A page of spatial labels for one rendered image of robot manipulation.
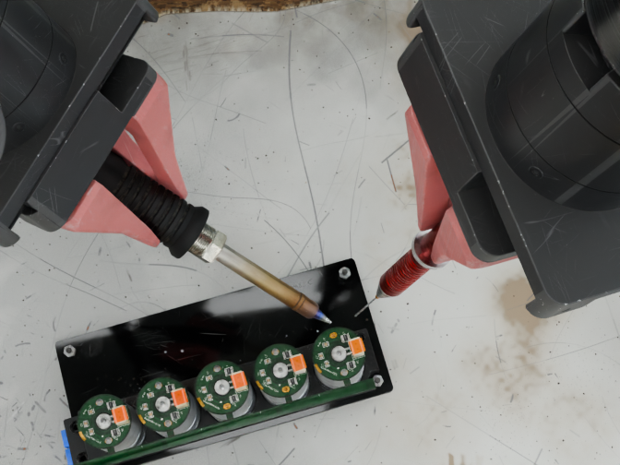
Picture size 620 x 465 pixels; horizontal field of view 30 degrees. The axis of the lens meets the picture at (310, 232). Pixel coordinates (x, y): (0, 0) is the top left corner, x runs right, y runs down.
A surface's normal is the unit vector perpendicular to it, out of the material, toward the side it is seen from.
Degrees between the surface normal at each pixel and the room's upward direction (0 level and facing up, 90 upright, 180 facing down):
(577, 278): 20
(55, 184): 61
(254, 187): 0
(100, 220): 82
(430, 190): 87
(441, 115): 70
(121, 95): 29
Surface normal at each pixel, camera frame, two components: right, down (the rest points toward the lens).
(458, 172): -0.89, 0.23
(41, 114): 0.63, 0.45
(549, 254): 0.29, -0.36
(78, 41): -0.45, -0.45
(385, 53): -0.02, -0.25
